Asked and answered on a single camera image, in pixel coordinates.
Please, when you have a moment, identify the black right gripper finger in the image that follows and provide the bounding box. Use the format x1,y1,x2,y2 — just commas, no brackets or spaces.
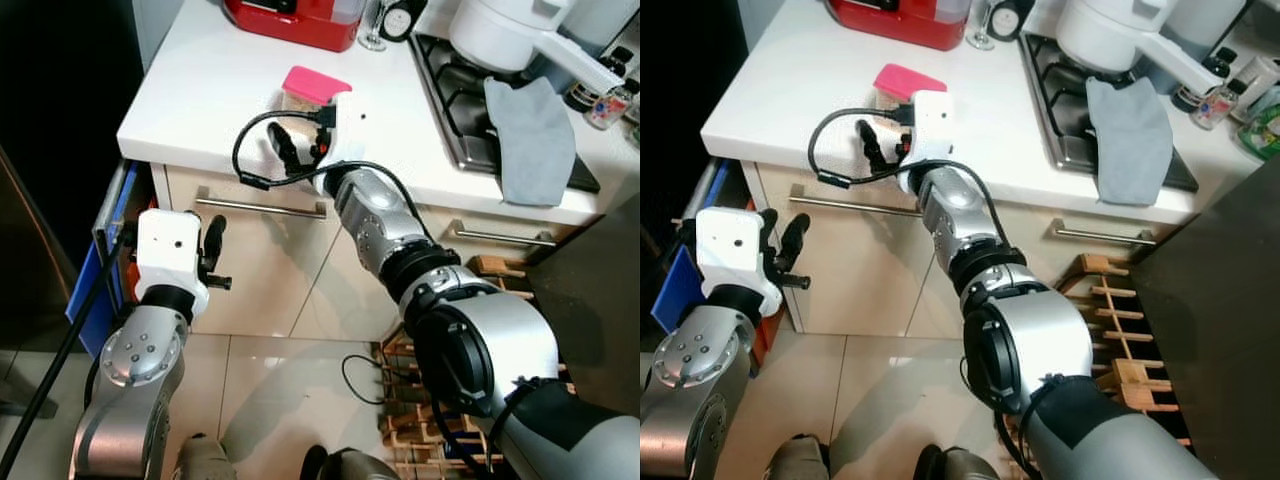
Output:
854,117,893,175
264,121,307,183

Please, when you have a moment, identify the pink lidded food container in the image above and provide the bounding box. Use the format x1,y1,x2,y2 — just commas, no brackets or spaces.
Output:
280,65,353,126
872,63,949,121

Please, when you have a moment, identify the cream kitchen cabinet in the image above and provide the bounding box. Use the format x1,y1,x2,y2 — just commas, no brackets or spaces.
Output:
150,165,611,341
745,165,1171,336

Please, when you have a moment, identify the clear wine glass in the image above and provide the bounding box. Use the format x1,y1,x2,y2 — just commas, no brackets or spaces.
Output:
965,0,998,51
357,0,391,51

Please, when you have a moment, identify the red coffee machine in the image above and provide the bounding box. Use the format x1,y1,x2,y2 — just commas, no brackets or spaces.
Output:
828,0,973,51
222,0,363,53

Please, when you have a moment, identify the steel gas hob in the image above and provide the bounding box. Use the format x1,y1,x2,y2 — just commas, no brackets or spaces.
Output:
1018,33,1199,194
410,33,601,196

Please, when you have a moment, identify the dark green bottle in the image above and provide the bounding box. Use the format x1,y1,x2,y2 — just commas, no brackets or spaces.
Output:
380,0,429,43
990,0,1036,39

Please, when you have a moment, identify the grey robot left leg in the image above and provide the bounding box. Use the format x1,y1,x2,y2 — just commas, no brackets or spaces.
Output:
765,435,831,480
175,433,238,480

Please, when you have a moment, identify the grey robot leg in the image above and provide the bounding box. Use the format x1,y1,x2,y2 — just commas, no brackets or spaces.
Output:
300,445,401,480
765,435,831,480
915,445,991,480
175,433,238,480

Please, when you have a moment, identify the clear spice bottle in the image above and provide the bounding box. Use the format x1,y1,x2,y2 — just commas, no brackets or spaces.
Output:
585,88,634,131
1190,85,1246,131

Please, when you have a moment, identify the grey cloth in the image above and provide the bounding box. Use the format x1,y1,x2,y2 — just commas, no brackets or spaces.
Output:
1085,77,1174,206
483,77,578,208

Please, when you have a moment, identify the black capped sauce bottle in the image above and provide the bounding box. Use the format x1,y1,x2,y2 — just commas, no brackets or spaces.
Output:
565,55,613,111
1175,50,1233,111

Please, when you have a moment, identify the grey robot right leg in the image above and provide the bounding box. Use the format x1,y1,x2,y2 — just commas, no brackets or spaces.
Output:
915,445,991,480
300,445,401,480

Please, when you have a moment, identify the wooden slatted rack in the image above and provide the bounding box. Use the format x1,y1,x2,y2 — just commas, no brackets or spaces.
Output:
1050,255,1191,446
375,255,571,480

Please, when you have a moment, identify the translucent plastic canister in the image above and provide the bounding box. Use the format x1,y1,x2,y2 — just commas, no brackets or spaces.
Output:
1160,0,1251,56
555,0,641,61

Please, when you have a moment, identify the green patterned container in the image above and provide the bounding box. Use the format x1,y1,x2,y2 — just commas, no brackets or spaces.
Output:
1235,85,1280,161

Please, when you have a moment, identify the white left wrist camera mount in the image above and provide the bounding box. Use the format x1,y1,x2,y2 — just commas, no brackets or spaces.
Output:
695,207,783,319
134,209,211,317

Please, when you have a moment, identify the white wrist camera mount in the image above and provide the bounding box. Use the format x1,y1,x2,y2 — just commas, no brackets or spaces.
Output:
134,209,211,317
695,207,783,319
320,92,383,191
900,90,953,191

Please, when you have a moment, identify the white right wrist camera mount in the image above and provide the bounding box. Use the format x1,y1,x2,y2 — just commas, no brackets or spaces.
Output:
320,92,383,191
900,90,953,191

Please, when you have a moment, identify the thin black floor cable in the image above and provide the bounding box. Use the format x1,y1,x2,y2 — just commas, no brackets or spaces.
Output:
342,355,401,406

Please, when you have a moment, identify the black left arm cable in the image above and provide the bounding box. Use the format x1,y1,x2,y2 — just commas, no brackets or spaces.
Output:
0,225,136,476

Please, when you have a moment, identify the white pot with handle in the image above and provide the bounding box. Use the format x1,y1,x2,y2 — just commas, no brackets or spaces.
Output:
448,0,626,96
1055,0,1226,96

